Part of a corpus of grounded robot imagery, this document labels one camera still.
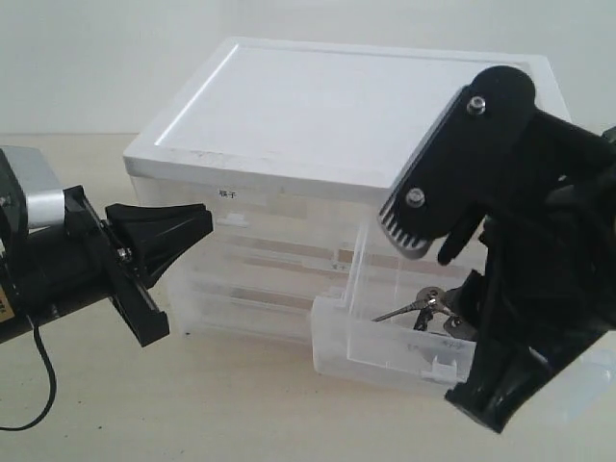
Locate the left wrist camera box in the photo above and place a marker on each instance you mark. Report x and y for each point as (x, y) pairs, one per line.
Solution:
(42, 190)

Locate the bottom wide clear drawer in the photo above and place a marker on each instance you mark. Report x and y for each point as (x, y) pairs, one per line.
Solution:
(278, 317)

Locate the key bunch with blue fob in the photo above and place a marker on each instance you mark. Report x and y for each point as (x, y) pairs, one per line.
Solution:
(430, 301)

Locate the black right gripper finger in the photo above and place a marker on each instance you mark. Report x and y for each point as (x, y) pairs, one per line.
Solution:
(466, 300)
(457, 238)

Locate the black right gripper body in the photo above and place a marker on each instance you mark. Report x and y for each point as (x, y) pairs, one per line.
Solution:
(549, 232)

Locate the middle wide clear drawer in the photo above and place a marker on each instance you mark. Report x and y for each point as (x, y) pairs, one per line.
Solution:
(254, 277)

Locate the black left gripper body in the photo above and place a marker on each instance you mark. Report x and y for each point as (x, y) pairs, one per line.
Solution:
(61, 269)

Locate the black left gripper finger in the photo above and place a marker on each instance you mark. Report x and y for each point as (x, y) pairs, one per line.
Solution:
(160, 233)
(159, 267)

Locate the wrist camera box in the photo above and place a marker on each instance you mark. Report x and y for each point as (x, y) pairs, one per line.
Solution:
(42, 190)
(453, 170)

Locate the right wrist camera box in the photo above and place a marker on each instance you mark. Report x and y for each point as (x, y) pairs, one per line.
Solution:
(453, 170)

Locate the white translucent drawer cabinet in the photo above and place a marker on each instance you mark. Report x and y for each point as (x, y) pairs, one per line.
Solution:
(303, 118)

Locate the wide clear drawer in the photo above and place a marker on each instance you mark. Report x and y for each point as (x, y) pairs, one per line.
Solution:
(254, 277)
(278, 317)

